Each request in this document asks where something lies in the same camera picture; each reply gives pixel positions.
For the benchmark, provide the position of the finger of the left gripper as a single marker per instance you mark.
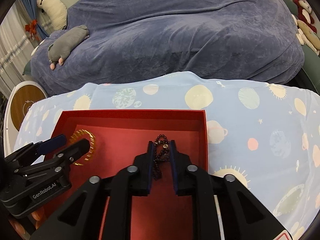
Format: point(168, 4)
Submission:
point(52, 144)
point(72, 153)

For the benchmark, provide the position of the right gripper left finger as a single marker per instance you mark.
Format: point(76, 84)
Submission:
point(143, 176)

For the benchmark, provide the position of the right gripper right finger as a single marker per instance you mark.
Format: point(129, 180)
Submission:
point(179, 169)

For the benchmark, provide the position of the red cardboard box tray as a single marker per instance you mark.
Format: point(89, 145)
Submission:
point(101, 204)

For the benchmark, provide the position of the blue planet print cloth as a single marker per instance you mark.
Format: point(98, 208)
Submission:
point(267, 135)

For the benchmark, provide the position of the grey mole plush toy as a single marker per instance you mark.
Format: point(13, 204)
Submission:
point(60, 50)

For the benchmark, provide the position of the white sheer curtain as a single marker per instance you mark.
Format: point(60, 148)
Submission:
point(16, 48)

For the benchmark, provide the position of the white sheep plush toy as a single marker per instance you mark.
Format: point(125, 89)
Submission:
point(56, 11)

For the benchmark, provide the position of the blue curtain with red bow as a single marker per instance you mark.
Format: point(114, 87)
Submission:
point(31, 8)

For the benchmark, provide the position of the dark blue velvet blanket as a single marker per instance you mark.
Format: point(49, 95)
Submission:
point(136, 40)

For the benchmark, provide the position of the beige plush toy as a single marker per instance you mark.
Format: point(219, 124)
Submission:
point(306, 35)

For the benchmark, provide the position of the red monkey plush toy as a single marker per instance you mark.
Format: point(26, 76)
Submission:
point(304, 13)

